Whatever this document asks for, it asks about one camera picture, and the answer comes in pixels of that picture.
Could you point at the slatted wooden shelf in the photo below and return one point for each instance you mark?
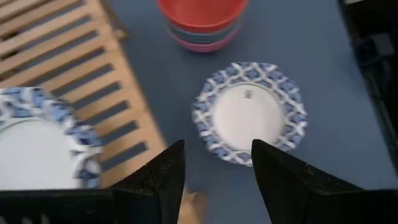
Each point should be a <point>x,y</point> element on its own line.
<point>136,102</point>

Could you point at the teal plastic bowl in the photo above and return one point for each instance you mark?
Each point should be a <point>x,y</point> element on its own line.
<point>205,40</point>

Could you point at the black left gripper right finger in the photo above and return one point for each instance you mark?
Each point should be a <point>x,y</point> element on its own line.
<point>298,199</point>

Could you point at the blue patterned paper bowl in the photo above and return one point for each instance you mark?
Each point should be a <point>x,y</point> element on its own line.
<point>37,155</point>
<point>245,118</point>

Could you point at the red plastic bowl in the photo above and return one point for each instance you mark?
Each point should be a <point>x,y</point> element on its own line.
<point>202,12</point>

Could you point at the pink plastic bowl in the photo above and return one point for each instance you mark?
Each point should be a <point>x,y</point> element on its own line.
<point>202,48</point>

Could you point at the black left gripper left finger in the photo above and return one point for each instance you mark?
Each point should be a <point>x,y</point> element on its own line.
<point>149,199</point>

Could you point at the blue plastic bowl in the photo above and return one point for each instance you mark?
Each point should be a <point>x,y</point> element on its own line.
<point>189,34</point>

